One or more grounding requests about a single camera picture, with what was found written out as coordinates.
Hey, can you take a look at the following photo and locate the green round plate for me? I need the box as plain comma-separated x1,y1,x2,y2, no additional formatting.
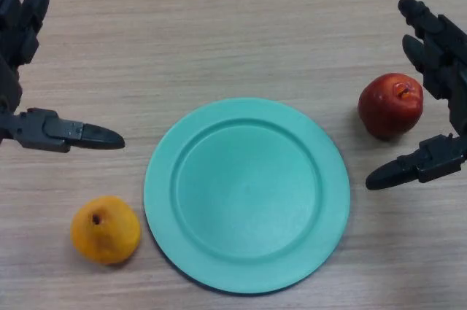
144,97,351,295

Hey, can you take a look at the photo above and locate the red apple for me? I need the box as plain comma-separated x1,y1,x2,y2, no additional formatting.
358,72,425,139

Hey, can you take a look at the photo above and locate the yellow pear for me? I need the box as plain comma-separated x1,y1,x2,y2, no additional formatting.
70,195,142,266

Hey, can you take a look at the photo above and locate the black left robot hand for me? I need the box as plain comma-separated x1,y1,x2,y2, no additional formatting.
0,0,126,153

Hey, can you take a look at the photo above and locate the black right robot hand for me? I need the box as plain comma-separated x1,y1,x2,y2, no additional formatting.
365,0,467,190

